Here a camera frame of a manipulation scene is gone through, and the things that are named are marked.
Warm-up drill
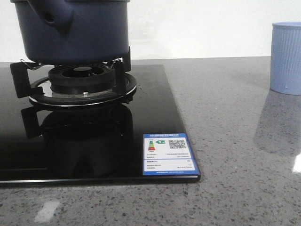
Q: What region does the light blue ribbed cup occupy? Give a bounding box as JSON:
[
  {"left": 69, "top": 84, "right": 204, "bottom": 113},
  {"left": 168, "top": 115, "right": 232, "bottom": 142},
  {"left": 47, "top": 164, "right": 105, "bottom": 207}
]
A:
[{"left": 270, "top": 22, "right": 301, "bottom": 95}]

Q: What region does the black pot support grate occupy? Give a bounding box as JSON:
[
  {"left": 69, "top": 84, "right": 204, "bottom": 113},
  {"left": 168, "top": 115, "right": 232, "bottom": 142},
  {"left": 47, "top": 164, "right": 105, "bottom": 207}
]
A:
[{"left": 10, "top": 52, "right": 136, "bottom": 108}]

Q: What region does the dark blue cooking pot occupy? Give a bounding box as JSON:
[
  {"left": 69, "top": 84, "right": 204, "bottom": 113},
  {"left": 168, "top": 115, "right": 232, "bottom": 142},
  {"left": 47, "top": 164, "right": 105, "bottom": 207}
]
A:
[{"left": 13, "top": 0, "right": 129, "bottom": 65}]

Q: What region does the black glass gas stove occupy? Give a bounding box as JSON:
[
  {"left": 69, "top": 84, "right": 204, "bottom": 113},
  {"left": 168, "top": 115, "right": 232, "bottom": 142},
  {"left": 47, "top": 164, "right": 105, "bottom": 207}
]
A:
[{"left": 0, "top": 63, "right": 201, "bottom": 188}]

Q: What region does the blue energy label sticker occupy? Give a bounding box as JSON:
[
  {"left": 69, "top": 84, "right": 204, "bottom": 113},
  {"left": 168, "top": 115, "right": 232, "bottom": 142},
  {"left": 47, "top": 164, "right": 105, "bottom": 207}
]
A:
[{"left": 143, "top": 133, "right": 199, "bottom": 176}]

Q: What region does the black gas burner head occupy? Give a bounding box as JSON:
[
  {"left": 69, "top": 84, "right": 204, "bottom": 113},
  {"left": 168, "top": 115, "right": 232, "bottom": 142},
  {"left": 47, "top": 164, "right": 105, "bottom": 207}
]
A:
[{"left": 48, "top": 64, "right": 115, "bottom": 94}]

